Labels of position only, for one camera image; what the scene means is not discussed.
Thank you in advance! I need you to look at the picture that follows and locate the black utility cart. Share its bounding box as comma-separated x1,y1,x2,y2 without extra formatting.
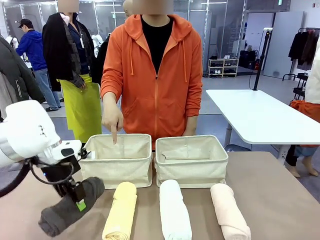
292,72,310,101

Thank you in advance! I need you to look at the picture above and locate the pink towel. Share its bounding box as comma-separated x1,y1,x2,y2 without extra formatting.
210,183,252,240

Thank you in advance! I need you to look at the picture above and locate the grey table leg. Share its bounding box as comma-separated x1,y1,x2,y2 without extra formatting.
224,120,234,148
276,144,291,165

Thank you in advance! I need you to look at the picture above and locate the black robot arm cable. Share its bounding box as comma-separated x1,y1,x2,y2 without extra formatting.
0,159,75,198

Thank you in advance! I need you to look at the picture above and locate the wooden shoe rack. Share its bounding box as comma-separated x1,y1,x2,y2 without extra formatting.
207,57,240,78

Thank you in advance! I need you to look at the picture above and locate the black camera pole stand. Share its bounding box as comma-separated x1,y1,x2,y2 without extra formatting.
252,27,274,91

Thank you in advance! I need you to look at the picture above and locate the person's right hand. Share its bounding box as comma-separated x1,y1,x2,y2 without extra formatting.
101,104,124,145

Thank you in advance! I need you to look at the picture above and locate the person's right forearm orange sleeve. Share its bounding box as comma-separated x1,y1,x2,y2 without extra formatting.
100,67,119,108

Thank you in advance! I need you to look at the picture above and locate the grey towel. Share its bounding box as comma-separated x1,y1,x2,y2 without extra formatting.
38,176,105,238

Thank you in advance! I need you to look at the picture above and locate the beige fabric basket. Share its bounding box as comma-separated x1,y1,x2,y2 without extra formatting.
77,133,154,190
154,134,229,189

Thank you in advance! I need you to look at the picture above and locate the yellow towel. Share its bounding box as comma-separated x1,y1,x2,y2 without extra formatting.
101,181,138,240

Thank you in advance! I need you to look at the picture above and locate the clothes rack with dark garments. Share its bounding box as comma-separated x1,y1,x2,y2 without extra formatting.
282,27,320,82

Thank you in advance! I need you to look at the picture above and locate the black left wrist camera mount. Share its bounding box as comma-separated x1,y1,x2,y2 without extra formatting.
77,147,92,160

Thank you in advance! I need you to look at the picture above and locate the white side table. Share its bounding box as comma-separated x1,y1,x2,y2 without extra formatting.
205,89,320,146

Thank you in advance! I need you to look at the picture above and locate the person's left forearm orange sleeve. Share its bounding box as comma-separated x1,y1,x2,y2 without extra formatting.
183,82,203,121

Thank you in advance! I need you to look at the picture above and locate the white towel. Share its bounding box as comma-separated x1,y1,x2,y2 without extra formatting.
159,179,193,240

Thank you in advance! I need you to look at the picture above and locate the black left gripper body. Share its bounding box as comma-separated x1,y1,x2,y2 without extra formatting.
44,155,82,186

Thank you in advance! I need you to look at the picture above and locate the person in blue jacket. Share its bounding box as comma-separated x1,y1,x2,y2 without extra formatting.
15,18,62,113

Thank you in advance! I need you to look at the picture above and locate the black round floor base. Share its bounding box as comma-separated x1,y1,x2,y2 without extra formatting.
224,143,253,152

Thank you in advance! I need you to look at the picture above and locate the person in orange hoodie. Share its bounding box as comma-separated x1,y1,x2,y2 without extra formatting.
99,0,204,151

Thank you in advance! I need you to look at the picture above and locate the person's left hand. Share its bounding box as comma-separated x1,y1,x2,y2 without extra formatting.
184,119,198,137

